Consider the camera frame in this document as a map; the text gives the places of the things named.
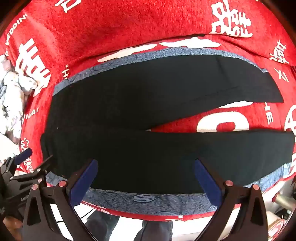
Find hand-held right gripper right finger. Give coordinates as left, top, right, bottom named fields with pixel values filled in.
left=194, top=159, right=271, bottom=241

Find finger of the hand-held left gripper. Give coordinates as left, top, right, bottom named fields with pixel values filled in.
left=10, top=155, right=55, bottom=184
left=7, top=148, right=33, bottom=172

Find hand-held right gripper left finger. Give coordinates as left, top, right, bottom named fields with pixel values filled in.
left=22, top=159, right=99, bottom=241

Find black pants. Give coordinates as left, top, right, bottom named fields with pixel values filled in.
left=40, top=54, right=296, bottom=194

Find person's leg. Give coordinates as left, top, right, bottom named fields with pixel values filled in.
left=85, top=209, right=121, bottom=241
left=134, top=219, right=174, bottom=241

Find white floral cloth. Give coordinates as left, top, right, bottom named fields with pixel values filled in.
left=0, top=54, right=38, bottom=163

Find blue patterned cloth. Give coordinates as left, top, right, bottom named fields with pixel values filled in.
left=45, top=47, right=296, bottom=216

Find metal tube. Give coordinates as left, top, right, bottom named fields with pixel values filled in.
left=272, top=192, right=295, bottom=207

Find cardboard box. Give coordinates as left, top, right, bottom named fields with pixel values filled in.
left=266, top=218, right=289, bottom=241

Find red printed blanket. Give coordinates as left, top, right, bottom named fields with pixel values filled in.
left=0, top=0, right=296, bottom=223

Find black cable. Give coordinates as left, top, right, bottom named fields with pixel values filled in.
left=52, top=207, right=95, bottom=232

